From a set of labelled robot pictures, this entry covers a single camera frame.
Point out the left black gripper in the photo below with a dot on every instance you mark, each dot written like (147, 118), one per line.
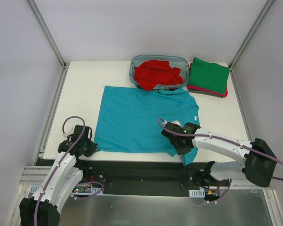
(90, 146)

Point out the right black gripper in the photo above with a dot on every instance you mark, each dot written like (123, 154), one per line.
(169, 131)

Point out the teal t shirt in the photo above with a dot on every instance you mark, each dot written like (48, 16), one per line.
(128, 119)

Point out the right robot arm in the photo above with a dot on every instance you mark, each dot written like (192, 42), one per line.
(252, 160)

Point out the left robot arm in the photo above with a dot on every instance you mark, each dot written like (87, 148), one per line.
(44, 207)

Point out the folded pink t shirt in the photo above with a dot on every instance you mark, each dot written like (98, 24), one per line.
(207, 90)

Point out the folded green t shirt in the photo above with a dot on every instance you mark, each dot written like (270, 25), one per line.
(209, 75)

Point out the red t shirt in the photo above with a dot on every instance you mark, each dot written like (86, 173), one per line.
(154, 72)

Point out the clear blue plastic bin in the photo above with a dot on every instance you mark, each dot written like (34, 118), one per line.
(174, 61)

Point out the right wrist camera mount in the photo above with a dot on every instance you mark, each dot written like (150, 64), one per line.
(176, 122)

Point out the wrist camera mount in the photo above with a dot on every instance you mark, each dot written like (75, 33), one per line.
(67, 134)
(176, 122)

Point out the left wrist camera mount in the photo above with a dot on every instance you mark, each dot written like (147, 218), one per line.
(67, 134)

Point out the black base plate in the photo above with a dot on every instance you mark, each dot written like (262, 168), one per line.
(168, 179)

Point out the left aluminium table rail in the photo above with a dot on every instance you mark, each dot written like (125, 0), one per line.
(51, 114)

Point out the aluminium table rail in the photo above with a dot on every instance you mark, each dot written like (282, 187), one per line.
(236, 126)
(51, 114)

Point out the right white cable duct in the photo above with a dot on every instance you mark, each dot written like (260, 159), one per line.
(200, 193)

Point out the white cable duct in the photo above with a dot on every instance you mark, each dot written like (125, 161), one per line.
(79, 190)
(200, 193)

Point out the left white cable duct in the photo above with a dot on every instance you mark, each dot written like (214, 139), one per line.
(79, 190)

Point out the right aluminium table rail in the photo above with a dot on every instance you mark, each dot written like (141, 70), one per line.
(236, 126)

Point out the left aluminium frame post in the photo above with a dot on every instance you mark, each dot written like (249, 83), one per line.
(46, 32)

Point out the aluminium frame post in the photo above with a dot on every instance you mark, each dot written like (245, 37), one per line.
(46, 32)
(259, 19)

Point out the right aluminium frame post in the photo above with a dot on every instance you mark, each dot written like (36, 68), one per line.
(259, 19)

